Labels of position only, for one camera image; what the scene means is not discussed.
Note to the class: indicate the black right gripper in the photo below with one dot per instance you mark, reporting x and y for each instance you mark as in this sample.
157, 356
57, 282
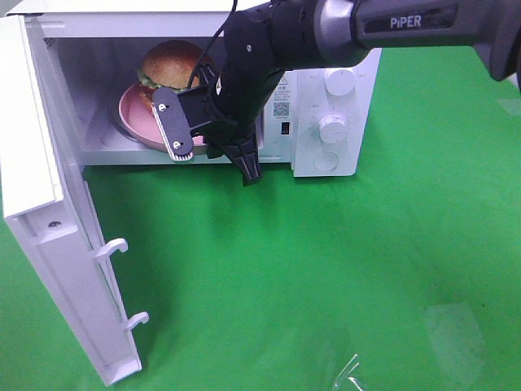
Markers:
222, 107

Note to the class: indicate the burger with lettuce and cheese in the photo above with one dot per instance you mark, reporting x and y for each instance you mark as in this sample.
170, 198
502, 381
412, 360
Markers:
168, 64

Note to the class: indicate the pink round plate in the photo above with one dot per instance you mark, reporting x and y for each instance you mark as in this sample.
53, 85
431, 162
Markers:
139, 120

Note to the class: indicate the round white door button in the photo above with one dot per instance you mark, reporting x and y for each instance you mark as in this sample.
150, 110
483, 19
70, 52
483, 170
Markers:
325, 161

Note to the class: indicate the white microwave door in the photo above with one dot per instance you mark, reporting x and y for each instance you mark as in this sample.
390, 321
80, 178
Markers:
47, 205

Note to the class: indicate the right robot arm black grey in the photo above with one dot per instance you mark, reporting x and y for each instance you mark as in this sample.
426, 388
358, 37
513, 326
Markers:
265, 41

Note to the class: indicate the white microwave oven body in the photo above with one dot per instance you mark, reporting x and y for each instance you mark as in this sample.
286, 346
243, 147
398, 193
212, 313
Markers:
73, 66

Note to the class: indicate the lower white microwave knob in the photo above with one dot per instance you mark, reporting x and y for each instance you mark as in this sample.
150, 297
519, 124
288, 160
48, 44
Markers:
333, 129

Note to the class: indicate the white microwave knob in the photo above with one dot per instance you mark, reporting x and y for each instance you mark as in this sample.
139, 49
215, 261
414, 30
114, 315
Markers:
339, 81
333, 129

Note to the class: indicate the upper white microwave knob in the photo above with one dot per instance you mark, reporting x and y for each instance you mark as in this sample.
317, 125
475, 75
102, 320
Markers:
339, 81

